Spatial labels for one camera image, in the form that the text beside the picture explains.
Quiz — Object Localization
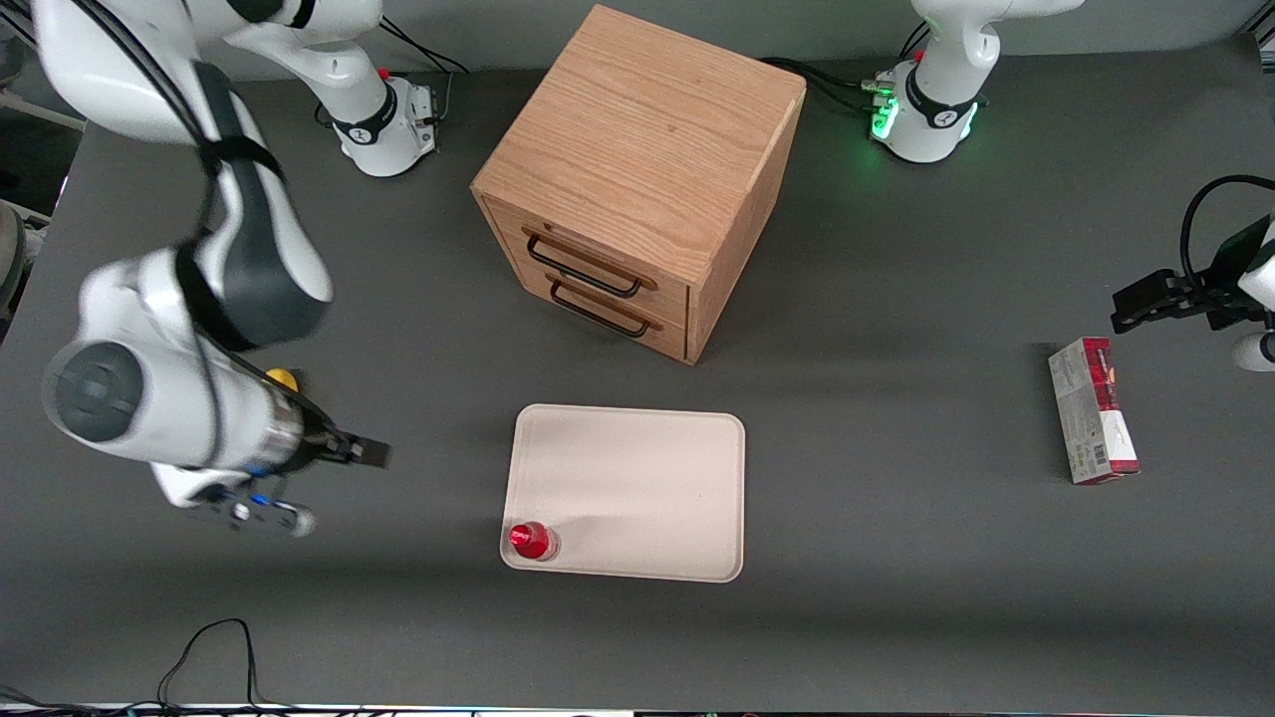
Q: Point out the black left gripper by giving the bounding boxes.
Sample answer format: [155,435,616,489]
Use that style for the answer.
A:
[1111,215,1275,335]

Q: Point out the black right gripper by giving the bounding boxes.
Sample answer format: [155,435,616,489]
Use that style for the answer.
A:
[294,394,392,472]

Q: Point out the red coke bottle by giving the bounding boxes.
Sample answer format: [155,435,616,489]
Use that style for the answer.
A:
[508,520,561,564]

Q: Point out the beige plastic tray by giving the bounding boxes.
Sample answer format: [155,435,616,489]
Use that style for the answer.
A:
[499,403,747,584]

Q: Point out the red and grey carton box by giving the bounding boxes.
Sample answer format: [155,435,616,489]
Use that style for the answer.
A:
[1048,337,1142,486]

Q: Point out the wooden drawer front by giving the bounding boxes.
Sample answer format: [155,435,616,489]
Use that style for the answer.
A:
[508,249,690,363]
[483,197,691,322]

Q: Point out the wooden drawer cabinet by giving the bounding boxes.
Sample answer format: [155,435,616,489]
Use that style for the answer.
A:
[470,4,808,366]

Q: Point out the black left gripper cable loop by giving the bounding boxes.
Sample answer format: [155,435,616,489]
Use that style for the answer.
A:
[1179,174,1275,295]

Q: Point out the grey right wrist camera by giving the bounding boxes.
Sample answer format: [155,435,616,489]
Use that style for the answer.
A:
[184,476,318,540]

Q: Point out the thin black table-edge cable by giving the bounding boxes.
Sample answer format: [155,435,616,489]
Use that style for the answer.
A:
[0,617,399,717]

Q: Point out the black metal drawer handle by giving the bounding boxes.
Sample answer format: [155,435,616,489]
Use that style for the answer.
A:
[550,282,653,340]
[526,231,646,300]

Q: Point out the black right arm base cables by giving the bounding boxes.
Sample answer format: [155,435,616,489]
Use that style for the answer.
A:
[377,14,475,125]

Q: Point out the black arm base cables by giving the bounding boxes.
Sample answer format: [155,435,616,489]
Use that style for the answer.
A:
[377,14,475,125]
[759,56,897,116]

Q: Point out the black left arm base cables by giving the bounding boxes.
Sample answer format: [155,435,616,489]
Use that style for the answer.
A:
[759,56,897,116]

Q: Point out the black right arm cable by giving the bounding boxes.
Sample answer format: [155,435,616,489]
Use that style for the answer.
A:
[65,0,240,469]

